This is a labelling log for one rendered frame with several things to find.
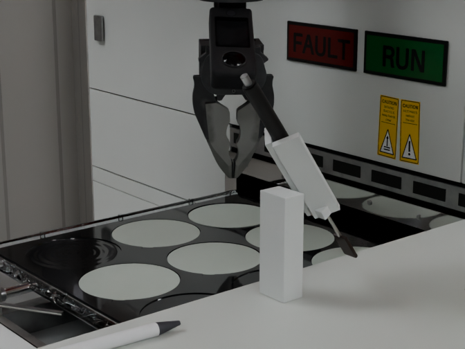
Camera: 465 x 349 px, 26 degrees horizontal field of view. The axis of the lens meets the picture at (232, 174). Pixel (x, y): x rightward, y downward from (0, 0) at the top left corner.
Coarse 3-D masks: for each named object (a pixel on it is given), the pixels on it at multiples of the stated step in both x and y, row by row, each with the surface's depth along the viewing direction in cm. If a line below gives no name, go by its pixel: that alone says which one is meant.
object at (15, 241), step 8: (224, 192) 130; (232, 192) 130; (192, 200) 127; (200, 200) 127; (152, 208) 123; (160, 208) 123; (168, 208) 124; (120, 216) 120; (128, 216) 121; (136, 216) 121; (80, 224) 117; (88, 224) 117; (96, 224) 118; (48, 232) 114; (56, 232) 115; (64, 232) 115; (8, 240) 111; (16, 240) 112; (24, 240) 112
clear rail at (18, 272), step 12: (0, 264) 105; (12, 276) 102; (24, 276) 101; (36, 288) 99; (48, 288) 98; (48, 300) 97; (60, 300) 95; (72, 300) 95; (72, 312) 94; (84, 312) 92; (96, 312) 92; (96, 324) 90; (108, 324) 89
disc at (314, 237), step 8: (304, 224) 118; (248, 232) 115; (256, 232) 115; (304, 232) 115; (312, 232) 115; (320, 232) 115; (328, 232) 115; (248, 240) 112; (256, 240) 112; (304, 240) 112; (312, 240) 112; (320, 240) 112; (328, 240) 112; (304, 248) 110; (312, 248) 110; (320, 248) 110
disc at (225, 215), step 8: (200, 208) 124; (208, 208) 124; (216, 208) 124; (224, 208) 124; (232, 208) 124; (240, 208) 124; (248, 208) 124; (256, 208) 124; (192, 216) 121; (200, 216) 121; (208, 216) 121; (216, 216) 121; (224, 216) 121; (232, 216) 121; (240, 216) 121; (248, 216) 121; (256, 216) 121; (208, 224) 118; (216, 224) 118; (224, 224) 118; (232, 224) 118; (240, 224) 118; (248, 224) 117; (256, 224) 118
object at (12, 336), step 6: (0, 324) 75; (0, 330) 74; (6, 330) 74; (0, 336) 73; (6, 336) 73; (12, 336) 73; (18, 336) 73; (0, 342) 72; (6, 342) 72; (12, 342) 72; (18, 342) 72; (24, 342) 72; (0, 348) 71; (6, 348) 71; (12, 348) 71; (18, 348) 71; (24, 348) 71; (30, 348) 71
